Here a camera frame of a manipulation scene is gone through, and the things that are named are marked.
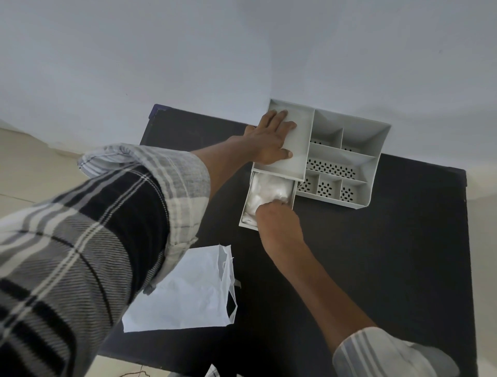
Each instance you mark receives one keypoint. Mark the person's left hand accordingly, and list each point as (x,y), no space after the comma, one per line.
(268,143)

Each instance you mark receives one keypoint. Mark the person's right hand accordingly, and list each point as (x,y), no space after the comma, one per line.
(279,225)

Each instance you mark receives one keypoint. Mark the clear plastic gloves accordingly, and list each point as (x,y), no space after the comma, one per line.
(268,190)

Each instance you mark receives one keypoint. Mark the white organizer drawer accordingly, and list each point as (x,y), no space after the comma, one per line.
(245,209)

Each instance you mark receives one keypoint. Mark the white desk organizer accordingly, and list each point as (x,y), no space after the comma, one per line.
(349,155)

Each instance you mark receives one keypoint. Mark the white paper glove packet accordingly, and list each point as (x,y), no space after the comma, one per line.
(182,295)

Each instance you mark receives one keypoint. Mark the person's right forearm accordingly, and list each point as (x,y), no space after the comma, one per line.
(322,295)

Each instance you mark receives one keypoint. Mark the person's left forearm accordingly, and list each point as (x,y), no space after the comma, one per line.
(225,163)

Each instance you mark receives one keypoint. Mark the blue table corner protector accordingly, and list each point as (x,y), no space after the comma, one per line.
(157,110)

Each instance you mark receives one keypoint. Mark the grey plaid shirt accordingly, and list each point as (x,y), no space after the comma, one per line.
(77,252)

